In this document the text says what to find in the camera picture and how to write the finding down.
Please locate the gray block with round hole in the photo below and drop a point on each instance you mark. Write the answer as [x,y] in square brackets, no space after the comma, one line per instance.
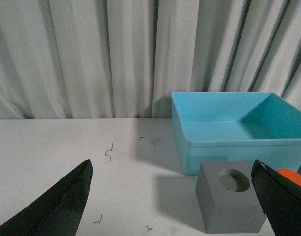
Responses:
[227,199]

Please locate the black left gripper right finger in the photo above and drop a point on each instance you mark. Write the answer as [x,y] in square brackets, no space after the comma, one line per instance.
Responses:
[280,199]

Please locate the white curtain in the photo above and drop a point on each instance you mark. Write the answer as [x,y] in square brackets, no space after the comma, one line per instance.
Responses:
[124,58]

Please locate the orange cylinder part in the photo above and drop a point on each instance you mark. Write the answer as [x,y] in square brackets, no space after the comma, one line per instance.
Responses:
[291,175]

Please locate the blue plastic box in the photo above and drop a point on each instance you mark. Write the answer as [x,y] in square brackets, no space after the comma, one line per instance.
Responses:
[235,126]

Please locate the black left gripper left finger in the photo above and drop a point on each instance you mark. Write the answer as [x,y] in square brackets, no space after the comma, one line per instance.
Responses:
[58,211]

